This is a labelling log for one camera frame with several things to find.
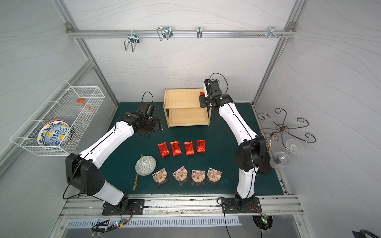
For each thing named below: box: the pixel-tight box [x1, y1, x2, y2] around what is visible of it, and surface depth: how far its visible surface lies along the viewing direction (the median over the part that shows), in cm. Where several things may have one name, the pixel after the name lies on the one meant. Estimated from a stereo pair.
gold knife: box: [132, 153, 144, 191], surface depth 84 cm
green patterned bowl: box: [134, 155, 157, 177], surface depth 88 cm
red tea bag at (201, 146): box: [196, 139, 206, 153], surface depth 95 cm
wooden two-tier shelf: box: [163, 87, 212, 129], surface depth 103 cm
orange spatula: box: [76, 98, 98, 115], surface depth 80 cm
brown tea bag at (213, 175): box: [206, 167, 223, 183], surface depth 86 cm
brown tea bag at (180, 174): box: [172, 166, 189, 182], surface depth 86 cm
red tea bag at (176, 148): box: [170, 140, 183, 157], surface depth 95 cm
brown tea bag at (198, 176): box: [190, 169, 206, 183], surface depth 86 cm
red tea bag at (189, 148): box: [184, 141, 195, 156], surface depth 95 cm
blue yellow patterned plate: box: [37, 119, 72, 147], surface depth 62 cm
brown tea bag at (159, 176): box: [151, 167, 168, 184], surface depth 86 cm
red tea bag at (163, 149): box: [157, 141, 171, 158], surface depth 95 cm
